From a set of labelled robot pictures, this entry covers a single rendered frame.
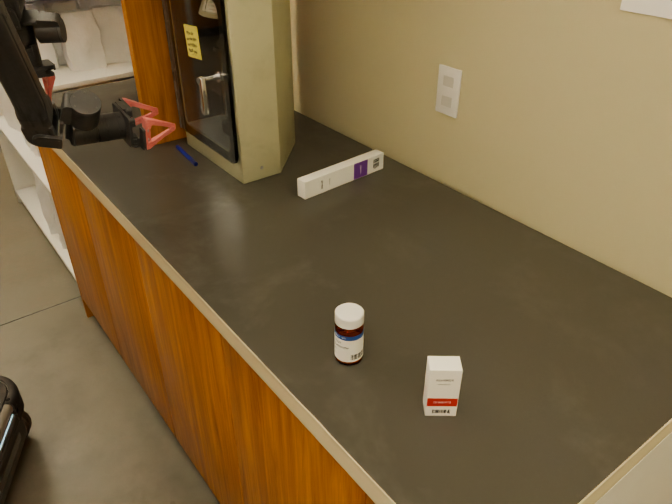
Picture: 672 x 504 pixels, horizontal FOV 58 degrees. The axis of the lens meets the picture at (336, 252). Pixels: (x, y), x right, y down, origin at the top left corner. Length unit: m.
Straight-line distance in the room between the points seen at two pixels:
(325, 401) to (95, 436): 1.42
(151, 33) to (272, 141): 0.44
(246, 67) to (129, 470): 1.31
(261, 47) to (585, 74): 0.69
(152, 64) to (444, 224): 0.90
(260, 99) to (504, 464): 0.99
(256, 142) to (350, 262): 0.45
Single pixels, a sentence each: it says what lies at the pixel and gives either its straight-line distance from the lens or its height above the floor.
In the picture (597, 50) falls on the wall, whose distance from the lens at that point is 1.27.
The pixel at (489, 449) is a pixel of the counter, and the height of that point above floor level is 0.94.
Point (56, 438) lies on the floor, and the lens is 2.31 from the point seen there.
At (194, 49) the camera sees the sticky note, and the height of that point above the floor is 1.24.
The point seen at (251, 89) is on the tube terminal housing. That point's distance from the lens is 1.47.
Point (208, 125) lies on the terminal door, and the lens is 1.61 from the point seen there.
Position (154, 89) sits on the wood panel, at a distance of 1.78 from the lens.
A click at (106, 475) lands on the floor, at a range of 2.15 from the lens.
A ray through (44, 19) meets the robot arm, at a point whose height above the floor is 1.30.
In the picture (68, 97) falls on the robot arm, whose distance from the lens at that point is 1.30.
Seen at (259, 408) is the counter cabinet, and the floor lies 0.74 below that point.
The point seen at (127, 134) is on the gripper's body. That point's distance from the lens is 1.37.
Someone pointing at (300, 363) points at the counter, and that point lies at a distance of 1.00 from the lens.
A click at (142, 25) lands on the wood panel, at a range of 1.74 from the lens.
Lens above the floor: 1.63
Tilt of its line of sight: 33 degrees down
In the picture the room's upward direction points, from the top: straight up
